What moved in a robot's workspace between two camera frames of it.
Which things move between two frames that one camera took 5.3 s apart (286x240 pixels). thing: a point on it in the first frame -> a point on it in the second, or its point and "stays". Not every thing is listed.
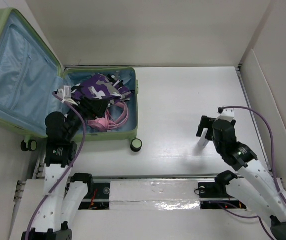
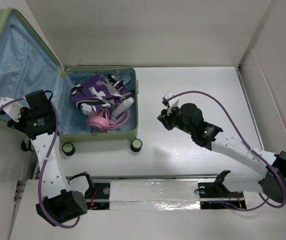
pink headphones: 109,122 stays
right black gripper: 206,122 -> 165,119
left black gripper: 93,108 -> 20,124
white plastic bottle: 202,142 -> 123,107
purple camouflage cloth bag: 102,86 stays
